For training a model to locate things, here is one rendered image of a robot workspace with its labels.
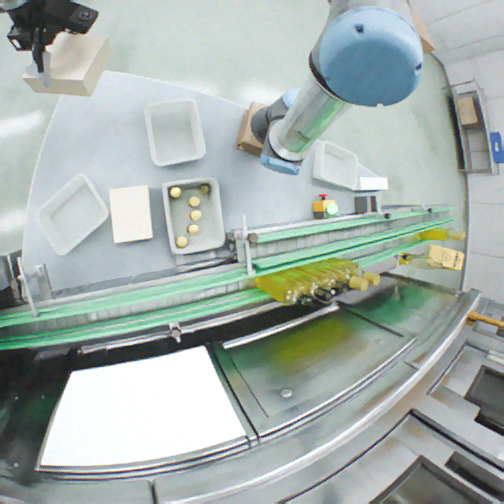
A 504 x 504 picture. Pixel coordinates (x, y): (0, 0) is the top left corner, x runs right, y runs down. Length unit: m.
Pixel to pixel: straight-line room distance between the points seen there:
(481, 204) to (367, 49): 6.10
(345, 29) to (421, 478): 0.59
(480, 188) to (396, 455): 6.08
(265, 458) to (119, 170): 0.84
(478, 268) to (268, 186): 6.06
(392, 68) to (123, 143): 0.76
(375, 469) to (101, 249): 0.90
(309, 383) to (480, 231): 6.07
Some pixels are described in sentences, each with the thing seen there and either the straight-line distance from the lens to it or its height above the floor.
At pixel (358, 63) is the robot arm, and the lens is 0.27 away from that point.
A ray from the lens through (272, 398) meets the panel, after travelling 0.48.
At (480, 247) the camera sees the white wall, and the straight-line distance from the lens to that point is 6.41.
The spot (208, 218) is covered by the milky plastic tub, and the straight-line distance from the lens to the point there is 0.78.
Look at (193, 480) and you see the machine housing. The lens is 0.41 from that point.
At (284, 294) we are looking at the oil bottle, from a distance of 0.58.
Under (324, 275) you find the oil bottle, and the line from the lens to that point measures 0.64.
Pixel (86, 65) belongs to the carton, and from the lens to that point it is 0.55.
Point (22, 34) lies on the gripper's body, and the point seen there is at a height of 1.24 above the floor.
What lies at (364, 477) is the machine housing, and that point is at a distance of 0.44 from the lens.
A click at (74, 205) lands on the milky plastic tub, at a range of 0.84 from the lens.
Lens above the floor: 1.54
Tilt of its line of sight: 65 degrees down
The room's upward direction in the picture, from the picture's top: 110 degrees clockwise
